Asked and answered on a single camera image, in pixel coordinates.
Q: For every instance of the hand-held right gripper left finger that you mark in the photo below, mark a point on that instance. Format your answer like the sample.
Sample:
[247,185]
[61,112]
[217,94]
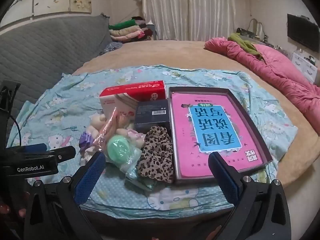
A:
[90,177]

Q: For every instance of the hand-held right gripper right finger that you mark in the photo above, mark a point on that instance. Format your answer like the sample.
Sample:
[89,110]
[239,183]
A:
[225,180]

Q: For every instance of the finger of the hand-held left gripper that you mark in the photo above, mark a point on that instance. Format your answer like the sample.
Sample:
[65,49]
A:
[35,147]
[65,153]

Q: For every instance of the purple scrunchie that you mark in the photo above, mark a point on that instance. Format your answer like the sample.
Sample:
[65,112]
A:
[87,140]

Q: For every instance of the green puff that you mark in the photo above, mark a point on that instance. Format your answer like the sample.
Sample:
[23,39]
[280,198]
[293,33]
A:
[117,148]

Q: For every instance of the cream plush toy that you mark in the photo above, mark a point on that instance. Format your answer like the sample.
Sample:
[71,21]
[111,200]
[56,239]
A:
[96,123]

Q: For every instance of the pink plastic-wrapped packet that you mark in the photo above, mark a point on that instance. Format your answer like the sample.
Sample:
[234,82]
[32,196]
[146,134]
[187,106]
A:
[110,130]

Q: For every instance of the dark brown tray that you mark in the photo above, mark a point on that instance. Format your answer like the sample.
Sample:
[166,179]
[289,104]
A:
[248,127]

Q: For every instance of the leopard print scrunchie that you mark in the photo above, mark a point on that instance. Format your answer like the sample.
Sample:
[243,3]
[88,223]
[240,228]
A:
[155,155]

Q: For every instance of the person's left hand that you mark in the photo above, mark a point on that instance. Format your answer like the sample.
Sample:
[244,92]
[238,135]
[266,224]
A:
[5,208]

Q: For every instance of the light blue printed blanket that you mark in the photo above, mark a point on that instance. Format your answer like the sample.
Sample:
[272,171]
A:
[62,105]

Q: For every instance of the pink book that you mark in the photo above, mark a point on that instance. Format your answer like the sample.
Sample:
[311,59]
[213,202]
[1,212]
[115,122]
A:
[185,135]

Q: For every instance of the dark blue box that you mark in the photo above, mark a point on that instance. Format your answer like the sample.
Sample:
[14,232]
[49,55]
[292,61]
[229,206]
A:
[152,115]

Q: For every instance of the red and white box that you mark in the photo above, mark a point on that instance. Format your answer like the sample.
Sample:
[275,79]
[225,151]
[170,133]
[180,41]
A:
[135,88]

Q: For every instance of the grey quilted headboard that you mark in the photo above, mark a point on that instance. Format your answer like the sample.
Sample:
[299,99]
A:
[45,47]

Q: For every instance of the dark patterned cloth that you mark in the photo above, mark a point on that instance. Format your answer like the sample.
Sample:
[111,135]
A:
[111,48]

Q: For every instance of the pink quilt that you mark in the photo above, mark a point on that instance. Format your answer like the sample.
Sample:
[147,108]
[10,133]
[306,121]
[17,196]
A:
[275,65]

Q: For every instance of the beige bed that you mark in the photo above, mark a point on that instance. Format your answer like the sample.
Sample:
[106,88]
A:
[175,52]

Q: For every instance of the stack of folded clothes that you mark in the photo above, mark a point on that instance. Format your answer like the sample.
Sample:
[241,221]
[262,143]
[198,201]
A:
[127,31]

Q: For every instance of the green cloth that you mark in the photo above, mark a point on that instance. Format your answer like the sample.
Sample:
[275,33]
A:
[243,43]

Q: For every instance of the white drawer cabinet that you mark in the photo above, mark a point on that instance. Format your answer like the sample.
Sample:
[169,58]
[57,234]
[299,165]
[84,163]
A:
[303,65]

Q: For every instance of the cluttered side table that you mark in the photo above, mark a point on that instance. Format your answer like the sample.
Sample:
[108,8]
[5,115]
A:
[255,33]

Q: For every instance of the black television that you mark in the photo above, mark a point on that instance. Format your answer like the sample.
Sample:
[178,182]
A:
[302,32]

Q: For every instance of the white curtain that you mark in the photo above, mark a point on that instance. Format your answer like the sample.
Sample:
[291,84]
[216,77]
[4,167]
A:
[187,7]

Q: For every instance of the beige wall poster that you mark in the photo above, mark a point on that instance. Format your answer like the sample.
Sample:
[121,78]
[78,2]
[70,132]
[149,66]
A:
[50,0]

